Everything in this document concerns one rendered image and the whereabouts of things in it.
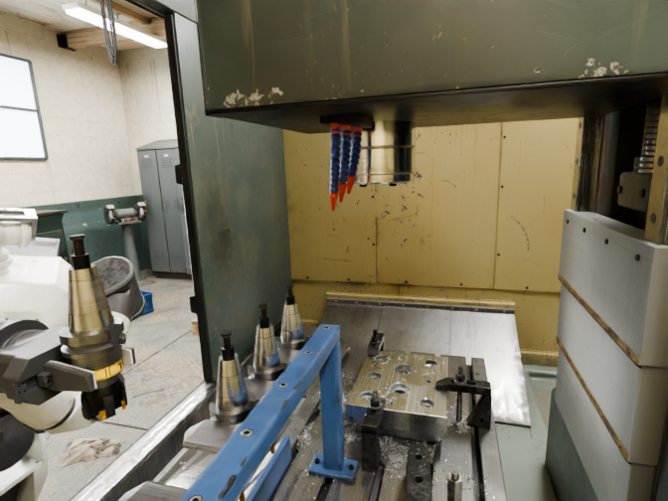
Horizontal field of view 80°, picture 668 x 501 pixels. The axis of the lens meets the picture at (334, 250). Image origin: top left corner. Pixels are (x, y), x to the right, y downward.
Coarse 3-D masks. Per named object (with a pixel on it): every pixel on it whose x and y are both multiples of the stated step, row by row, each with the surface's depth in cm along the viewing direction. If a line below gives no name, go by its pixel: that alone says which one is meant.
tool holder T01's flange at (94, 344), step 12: (120, 324) 45; (60, 336) 42; (72, 336) 42; (84, 336) 42; (96, 336) 42; (108, 336) 43; (120, 336) 46; (72, 348) 43; (84, 348) 43; (96, 348) 43; (108, 348) 44
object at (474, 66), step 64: (256, 0) 54; (320, 0) 52; (384, 0) 50; (448, 0) 48; (512, 0) 46; (576, 0) 45; (640, 0) 43; (256, 64) 56; (320, 64) 54; (384, 64) 52; (448, 64) 49; (512, 64) 48; (576, 64) 46; (640, 64) 44; (320, 128) 88
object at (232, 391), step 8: (224, 360) 53; (232, 360) 53; (224, 368) 53; (232, 368) 53; (240, 368) 54; (224, 376) 53; (232, 376) 53; (240, 376) 54; (224, 384) 53; (232, 384) 53; (240, 384) 54; (224, 392) 53; (232, 392) 53; (240, 392) 54; (224, 400) 53; (232, 400) 53; (240, 400) 54; (248, 400) 55; (224, 408) 53; (232, 408) 53; (240, 408) 54
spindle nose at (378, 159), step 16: (352, 128) 79; (368, 128) 78; (384, 128) 77; (400, 128) 78; (368, 144) 78; (384, 144) 78; (400, 144) 79; (368, 160) 79; (384, 160) 78; (400, 160) 79; (368, 176) 80; (384, 176) 79; (400, 176) 80
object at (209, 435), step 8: (200, 424) 52; (208, 424) 52; (216, 424) 52; (224, 424) 52; (232, 424) 52; (240, 424) 52; (192, 432) 51; (200, 432) 51; (208, 432) 50; (216, 432) 50; (224, 432) 50; (232, 432) 50; (184, 440) 49; (192, 440) 49; (200, 440) 49; (208, 440) 49; (216, 440) 49; (224, 440) 49; (192, 448) 48; (200, 448) 48; (208, 448) 48; (216, 448) 48
